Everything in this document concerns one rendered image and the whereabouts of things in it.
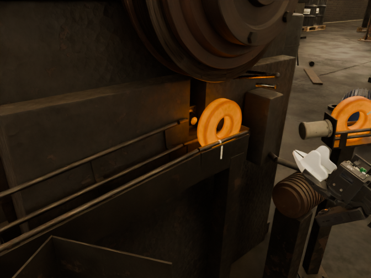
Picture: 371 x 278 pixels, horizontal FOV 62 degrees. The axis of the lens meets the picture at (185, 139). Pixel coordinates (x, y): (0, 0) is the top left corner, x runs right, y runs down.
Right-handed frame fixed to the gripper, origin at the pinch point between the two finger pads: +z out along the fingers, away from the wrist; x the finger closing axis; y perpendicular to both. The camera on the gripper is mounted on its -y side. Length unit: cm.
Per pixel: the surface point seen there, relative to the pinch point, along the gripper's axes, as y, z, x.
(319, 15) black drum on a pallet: -182, 474, -966
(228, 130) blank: -9.9, 21.7, -3.6
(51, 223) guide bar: -13, 18, 48
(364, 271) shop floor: -69, -31, -64
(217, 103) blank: -1.4, 25.0, 1.5
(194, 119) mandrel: -10.1, 30.0, 2.8
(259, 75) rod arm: 8.0, 20.9, -6.3
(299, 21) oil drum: -39, 146, -248
